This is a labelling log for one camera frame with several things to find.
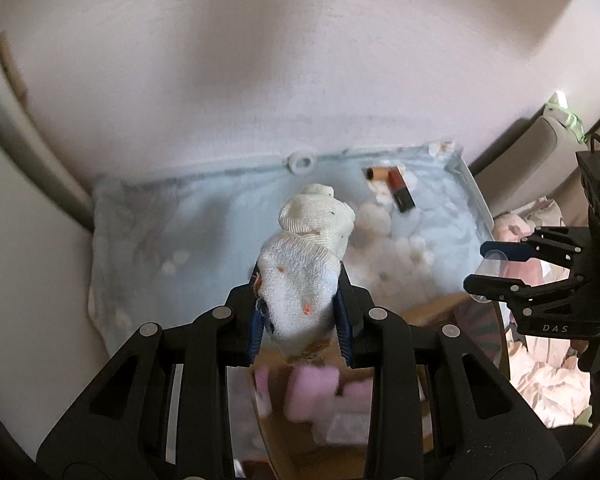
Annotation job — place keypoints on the printed pillow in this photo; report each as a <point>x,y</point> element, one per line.
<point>545,210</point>

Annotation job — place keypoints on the bright green packet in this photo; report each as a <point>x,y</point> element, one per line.
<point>576,127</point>

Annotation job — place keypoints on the clear plastic storage bin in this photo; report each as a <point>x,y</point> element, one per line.
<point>180,240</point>

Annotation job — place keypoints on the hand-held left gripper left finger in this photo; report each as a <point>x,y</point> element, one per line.
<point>256,340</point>

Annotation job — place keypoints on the clear plastic cup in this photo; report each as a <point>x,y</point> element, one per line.
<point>491,266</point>

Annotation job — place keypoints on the white square case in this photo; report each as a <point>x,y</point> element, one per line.
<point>342,428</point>

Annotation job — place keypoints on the curved frame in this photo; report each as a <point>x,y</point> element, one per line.
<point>45,170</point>

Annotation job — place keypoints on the pink foam blocks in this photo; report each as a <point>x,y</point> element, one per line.
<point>310,392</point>

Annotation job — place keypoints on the white green tissue pack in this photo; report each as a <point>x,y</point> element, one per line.
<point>557,106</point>

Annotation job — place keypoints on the pink floral quilt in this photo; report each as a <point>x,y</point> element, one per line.
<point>545,385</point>

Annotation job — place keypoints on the cardboard box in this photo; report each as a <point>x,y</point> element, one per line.
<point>425,312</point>

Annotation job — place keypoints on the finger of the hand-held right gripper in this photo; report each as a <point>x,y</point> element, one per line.
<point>555,245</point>
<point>500,287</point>

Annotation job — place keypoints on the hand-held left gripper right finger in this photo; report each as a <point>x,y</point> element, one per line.
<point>344,335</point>

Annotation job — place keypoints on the white dotted sock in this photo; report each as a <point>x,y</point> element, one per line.
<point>300,270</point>

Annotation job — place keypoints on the pink pig plush toy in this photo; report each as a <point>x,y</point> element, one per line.
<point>507,227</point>

